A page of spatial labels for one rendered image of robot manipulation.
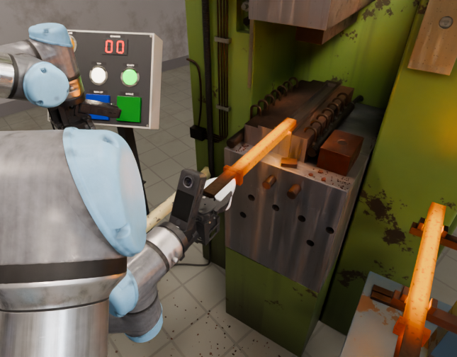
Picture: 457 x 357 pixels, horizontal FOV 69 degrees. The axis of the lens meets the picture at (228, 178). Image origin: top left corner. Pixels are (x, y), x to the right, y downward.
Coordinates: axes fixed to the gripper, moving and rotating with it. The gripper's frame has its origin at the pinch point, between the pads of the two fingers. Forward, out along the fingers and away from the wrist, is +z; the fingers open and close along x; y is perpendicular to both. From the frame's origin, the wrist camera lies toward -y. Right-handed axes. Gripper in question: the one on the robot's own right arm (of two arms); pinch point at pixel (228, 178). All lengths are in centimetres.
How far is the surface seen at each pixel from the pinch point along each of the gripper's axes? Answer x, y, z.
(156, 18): -255, 37, 243
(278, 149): -0.5, 7.2, 27.7
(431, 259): 42.7, 6.8, 7.4
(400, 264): 41, 45, 42
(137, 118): -40.5, 1.3, 11.5
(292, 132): 2.9, 0.9, 28.5
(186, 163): -108, 99, 107
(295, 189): 9.3, 12.1, 19.4
